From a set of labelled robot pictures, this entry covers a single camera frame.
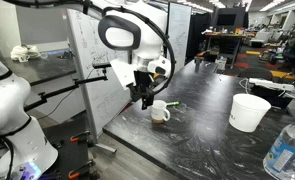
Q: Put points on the white crumpled cloth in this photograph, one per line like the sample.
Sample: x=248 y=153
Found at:
x=23 y=52

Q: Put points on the large white whiteboard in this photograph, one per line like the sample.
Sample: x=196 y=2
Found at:
x=100 y=86

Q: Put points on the clear plastic water bottle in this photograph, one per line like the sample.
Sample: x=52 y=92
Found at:
x=287 y=153

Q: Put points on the black wall monitor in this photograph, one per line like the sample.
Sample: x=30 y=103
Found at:
x=226 y=19

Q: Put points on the wooden background desk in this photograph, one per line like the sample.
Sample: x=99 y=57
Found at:
x=225 y=36

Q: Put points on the narrow standing whiteboard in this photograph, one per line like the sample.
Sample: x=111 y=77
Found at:
x=179 y=33

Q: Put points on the white plastic bucket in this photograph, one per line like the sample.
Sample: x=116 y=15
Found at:
x=247 y=111

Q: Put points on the white power strip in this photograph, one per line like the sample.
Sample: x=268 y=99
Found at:
x=270 y=84

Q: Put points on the white ceramic mug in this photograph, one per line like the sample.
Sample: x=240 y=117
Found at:
x=158 y=111

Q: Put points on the dark office chair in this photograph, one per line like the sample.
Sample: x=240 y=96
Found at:
x=256 y=73

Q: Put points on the green marker with white cap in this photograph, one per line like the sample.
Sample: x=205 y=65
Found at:
x=173 y=103

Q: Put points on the black side table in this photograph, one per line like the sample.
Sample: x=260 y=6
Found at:
x=37 y=68

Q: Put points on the orange black clamp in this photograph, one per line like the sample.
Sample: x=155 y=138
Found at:
x=80 y=169
x=78 y=137

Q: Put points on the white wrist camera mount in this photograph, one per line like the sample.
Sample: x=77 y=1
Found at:
x=123 y=74

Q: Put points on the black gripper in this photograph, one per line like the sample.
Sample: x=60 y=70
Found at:
x=140 y=83

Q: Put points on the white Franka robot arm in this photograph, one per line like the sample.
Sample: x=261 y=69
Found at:
x=18 y=100

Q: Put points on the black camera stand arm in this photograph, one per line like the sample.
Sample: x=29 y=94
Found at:
x=60 y=90

